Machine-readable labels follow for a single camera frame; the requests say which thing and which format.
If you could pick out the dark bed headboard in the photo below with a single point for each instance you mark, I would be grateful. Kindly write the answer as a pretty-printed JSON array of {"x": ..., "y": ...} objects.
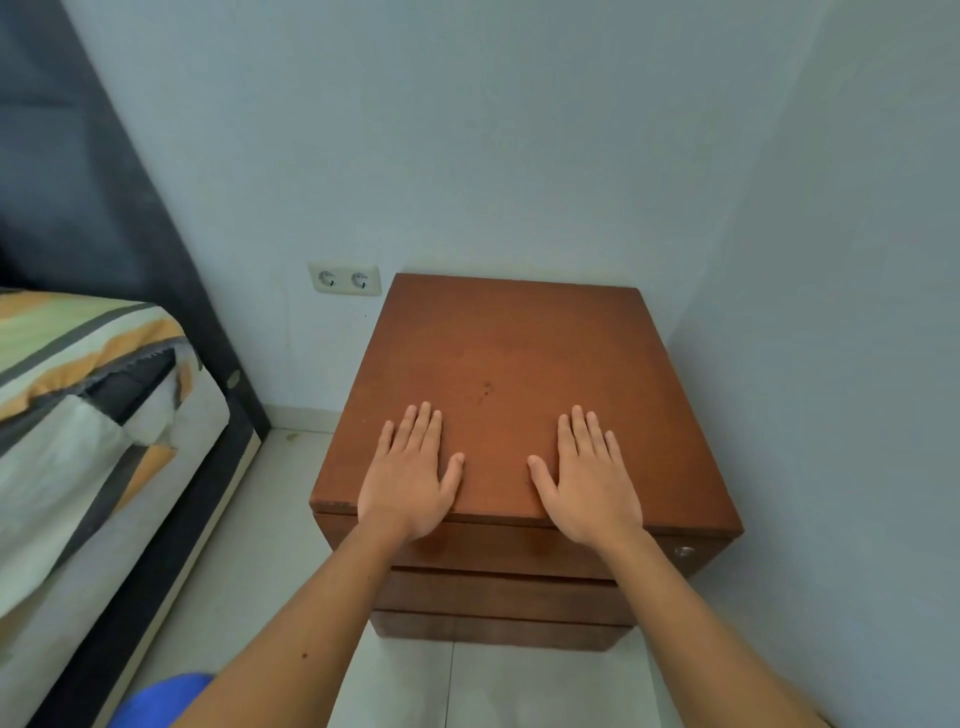
[{"x": 97, "y": 187}]

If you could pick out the person's left middle finger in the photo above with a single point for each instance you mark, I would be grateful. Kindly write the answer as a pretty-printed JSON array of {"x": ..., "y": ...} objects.
[{"x": 419, "y": 429}]

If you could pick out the brown wooden nightstand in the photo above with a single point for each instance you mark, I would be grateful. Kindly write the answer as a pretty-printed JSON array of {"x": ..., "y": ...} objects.
[{"x": 517, "y": 420}]

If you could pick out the blue clothing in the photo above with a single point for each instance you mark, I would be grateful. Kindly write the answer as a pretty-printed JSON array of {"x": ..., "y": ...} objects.
[{"x": 161, "y": 701}]

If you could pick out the dark bed frame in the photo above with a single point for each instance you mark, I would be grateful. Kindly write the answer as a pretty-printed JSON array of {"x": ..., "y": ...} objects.
[{"x": 135, "y": 600}]

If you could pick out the silver drawer lock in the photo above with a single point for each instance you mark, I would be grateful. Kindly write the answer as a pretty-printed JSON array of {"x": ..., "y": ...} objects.
[{"x": 683, "y": 553}]

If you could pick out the person's right little finger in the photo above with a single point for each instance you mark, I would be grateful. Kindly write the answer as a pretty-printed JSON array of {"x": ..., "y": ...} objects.
[{"x": 613, "y": 450}]

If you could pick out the person's right middle finger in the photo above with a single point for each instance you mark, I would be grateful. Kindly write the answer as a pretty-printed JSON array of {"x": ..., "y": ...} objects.
[{"x": 580, "y": 432}]

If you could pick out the person's right hand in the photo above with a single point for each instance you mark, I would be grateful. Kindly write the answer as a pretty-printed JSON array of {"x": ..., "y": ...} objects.
[{"x": 592, "y": 491}]

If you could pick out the person's left little finger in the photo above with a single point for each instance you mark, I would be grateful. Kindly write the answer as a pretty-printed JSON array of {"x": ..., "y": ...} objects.
[{"x": 383, "y": 439}]

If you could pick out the person's left thumb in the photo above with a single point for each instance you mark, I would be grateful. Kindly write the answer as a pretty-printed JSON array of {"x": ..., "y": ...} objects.
[{"x": 454, "y": 474}]

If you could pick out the striped bed sheet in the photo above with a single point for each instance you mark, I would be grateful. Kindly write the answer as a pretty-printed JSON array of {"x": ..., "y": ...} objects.
[{"x": 67, "y": 390}]

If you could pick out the person's left forearm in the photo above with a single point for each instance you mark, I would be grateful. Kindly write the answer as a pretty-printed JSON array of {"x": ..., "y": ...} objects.
[{"x": 300, "y": 637}]

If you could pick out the person's right thumb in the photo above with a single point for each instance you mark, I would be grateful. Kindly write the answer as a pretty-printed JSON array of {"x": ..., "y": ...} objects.
[{"x": 541, "y": 478}]

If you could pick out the person's right forearm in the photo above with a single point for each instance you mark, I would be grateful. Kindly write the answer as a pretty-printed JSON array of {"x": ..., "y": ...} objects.
[{"x": 697, "y": 637}]

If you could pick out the person's left hand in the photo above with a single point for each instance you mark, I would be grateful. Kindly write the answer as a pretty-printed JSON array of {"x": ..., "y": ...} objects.
[{"x": 407, "y": 487}]

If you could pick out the white double wall socket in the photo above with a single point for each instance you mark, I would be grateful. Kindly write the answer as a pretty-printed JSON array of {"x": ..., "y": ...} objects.
[{"x": 344, "y": 280}]

